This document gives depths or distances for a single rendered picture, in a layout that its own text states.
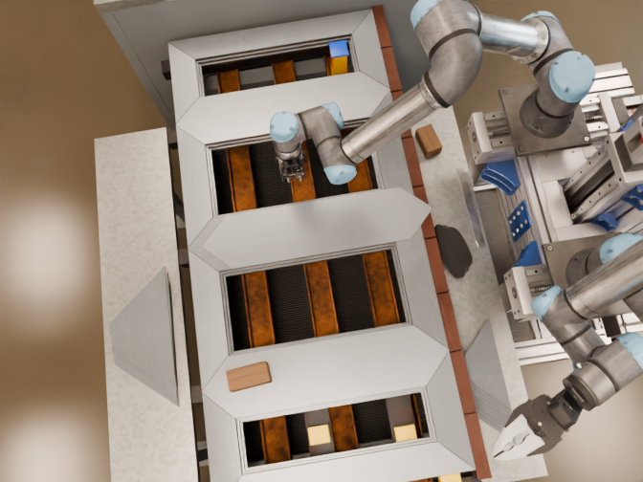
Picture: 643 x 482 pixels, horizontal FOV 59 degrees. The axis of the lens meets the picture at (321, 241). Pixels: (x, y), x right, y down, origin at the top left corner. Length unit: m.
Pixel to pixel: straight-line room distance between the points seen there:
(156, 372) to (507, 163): 1.28
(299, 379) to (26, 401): 1.54
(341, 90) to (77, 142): 1.60
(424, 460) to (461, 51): 1.09
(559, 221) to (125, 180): 1.43
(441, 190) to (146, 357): 1.13
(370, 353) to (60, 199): 1.89
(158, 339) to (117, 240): 0.39
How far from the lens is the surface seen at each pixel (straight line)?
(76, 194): 3.05
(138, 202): 2.06
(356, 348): 1.72
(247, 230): 1.83
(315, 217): 1.82
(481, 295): 1.98
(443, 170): 2.09
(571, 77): 1.65
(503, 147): 1.83
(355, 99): 1.99
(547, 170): 1.87
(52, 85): 3.40
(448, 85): 1.33
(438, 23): 1.36
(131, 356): 1.91
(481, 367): 1.90
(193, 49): 2.17
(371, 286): 1.93
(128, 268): 2.00
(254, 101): 2.01
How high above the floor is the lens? 2.56
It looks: 73 degrees down
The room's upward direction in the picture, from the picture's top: 7 degrees counter-clockwise
